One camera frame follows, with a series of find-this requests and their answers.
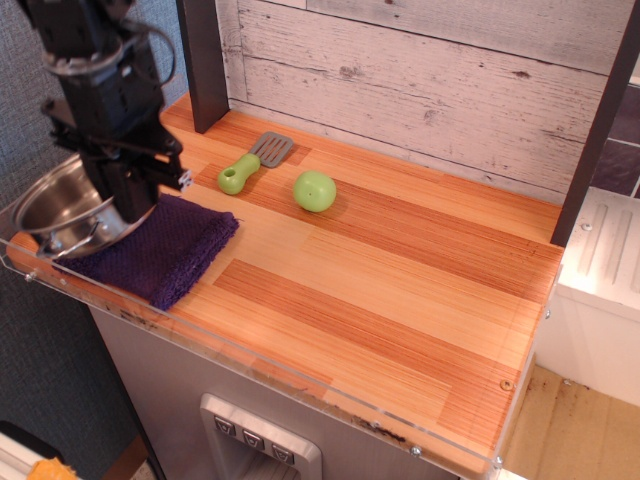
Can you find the silver dispenser panel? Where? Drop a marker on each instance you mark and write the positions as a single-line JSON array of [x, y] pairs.
[[255, 442]]

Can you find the white toy sink unit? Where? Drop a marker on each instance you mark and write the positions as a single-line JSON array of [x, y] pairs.
[[590, 333]]

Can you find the stainless steel pot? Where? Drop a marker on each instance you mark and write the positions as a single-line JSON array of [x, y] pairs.
[[64, 213]]

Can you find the grey toy fridge cabinet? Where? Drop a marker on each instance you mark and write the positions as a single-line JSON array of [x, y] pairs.
[[166, 384]]

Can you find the yellow object at corner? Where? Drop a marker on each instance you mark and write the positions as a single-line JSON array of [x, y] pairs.
[[51, 469]]

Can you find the purple cloth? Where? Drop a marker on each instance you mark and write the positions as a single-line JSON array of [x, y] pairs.
[[166, 256]]

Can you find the green handled grey spatula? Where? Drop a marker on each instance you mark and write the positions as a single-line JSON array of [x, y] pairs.
[[268, 151]]

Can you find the dark right shelf post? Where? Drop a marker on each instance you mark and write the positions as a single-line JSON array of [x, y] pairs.
[[609, 104]]

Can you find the green toy apple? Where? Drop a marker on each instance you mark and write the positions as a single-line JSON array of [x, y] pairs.
[[314, 191]]

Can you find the clear acrylic guard rail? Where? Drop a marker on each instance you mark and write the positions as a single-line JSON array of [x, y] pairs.
[[408, 308]]

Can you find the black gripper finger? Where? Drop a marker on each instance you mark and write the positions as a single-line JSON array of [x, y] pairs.
[[134, 194], [96, 168]]

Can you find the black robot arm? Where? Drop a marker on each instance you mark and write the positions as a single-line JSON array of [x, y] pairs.
[[73, 29]]

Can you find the dark left shelf post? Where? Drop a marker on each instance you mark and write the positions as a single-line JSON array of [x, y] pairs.
[[203, 53]]

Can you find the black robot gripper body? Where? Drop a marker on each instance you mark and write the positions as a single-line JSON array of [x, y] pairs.
[[110, 111]]

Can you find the dark shelf post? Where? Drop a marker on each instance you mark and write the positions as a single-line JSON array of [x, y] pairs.
[[609, 104], [203, 53]]

